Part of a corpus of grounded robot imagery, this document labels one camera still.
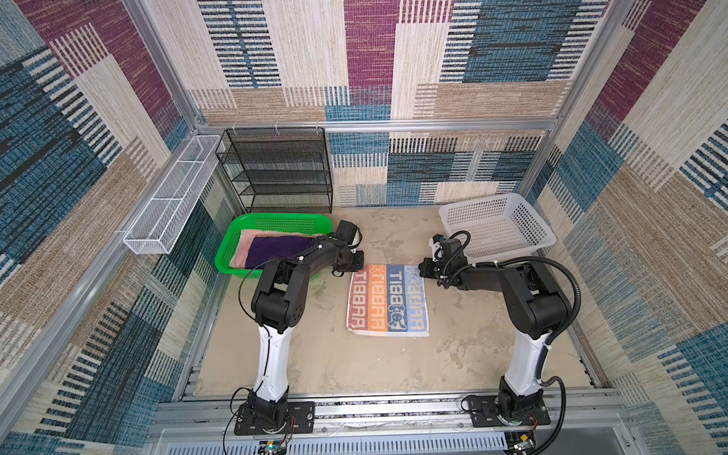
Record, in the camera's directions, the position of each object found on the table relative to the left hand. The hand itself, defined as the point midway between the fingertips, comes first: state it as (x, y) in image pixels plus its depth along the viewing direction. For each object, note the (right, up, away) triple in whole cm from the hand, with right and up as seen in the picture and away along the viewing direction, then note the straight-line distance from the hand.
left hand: (360, 261), depth 102 cm
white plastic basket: (+54, +12, +11) cm, 57 cm away
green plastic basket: (-36, +15, +13) cm, 41 cm away
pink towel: (-43, +9, +5) cm, 44 cm away
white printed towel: (+9, -12, -8) cm, 17 cm away
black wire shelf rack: (-31, +34, +8) cm, 47 cm away
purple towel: (-34, +5, -1) cm, 34 cm away
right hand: (+21, -2, 0) cm, 21 cm away
